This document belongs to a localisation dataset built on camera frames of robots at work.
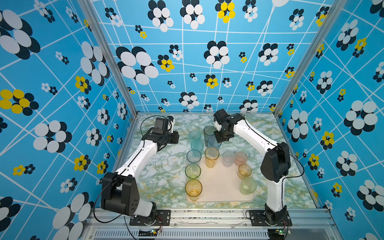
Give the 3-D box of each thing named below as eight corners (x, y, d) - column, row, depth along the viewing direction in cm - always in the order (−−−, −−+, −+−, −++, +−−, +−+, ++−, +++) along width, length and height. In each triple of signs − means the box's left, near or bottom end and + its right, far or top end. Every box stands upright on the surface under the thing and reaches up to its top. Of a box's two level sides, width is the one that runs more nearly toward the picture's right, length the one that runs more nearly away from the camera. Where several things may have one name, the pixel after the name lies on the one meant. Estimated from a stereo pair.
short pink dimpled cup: (234, 167, 93) (236, 161, 86) (232, 157, 97) (234, 151, 91) (245, 166, 93) (248, 161, 86) (243, 157, 97) (246, 151, 91)
